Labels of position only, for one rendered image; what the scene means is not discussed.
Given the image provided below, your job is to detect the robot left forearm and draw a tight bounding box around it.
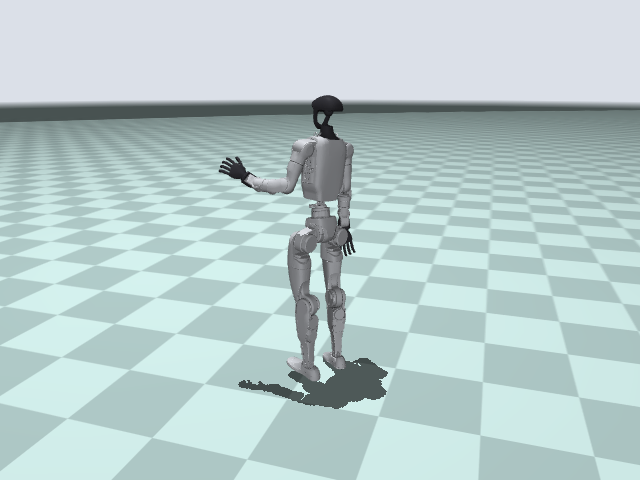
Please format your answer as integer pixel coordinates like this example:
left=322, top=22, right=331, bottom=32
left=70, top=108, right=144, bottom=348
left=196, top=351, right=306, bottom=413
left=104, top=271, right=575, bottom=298
left=244, top=174, right=288, bottom=195

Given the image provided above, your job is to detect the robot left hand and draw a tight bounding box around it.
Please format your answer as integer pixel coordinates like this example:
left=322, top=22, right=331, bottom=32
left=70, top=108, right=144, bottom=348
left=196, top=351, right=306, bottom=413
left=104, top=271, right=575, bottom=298
left=219, top=157, right=256, bottom=188

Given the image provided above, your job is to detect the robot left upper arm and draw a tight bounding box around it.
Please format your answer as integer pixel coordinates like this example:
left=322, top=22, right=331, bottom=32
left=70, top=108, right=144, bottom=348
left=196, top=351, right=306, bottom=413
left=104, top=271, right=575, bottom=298
left=281, top=139, right=316, bottom=194

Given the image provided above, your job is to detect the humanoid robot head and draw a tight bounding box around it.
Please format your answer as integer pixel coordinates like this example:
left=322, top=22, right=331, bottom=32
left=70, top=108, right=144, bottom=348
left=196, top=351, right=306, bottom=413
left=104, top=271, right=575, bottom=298
left=312, top=95, right=343, bottom=140

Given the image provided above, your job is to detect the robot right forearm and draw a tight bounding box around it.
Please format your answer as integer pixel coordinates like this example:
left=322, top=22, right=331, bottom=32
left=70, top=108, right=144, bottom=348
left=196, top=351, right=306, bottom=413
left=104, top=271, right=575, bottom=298
left=337, top=188, right=352, bottom=227

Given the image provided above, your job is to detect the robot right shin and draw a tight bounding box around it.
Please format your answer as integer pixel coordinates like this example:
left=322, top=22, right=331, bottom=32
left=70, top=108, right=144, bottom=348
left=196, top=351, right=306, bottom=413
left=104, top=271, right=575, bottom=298
left=327, top=288, right=346, bottom=357

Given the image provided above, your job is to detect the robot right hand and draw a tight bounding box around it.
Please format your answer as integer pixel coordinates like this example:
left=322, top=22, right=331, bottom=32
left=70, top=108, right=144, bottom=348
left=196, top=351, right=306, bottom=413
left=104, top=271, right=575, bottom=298
left=338, top=218, right=355, bottom=256

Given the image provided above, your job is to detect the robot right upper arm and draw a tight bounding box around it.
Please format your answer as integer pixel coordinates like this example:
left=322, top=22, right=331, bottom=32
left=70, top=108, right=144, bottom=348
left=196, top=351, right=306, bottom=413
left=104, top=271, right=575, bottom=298
left=339, top=142, right=354, bottom=194

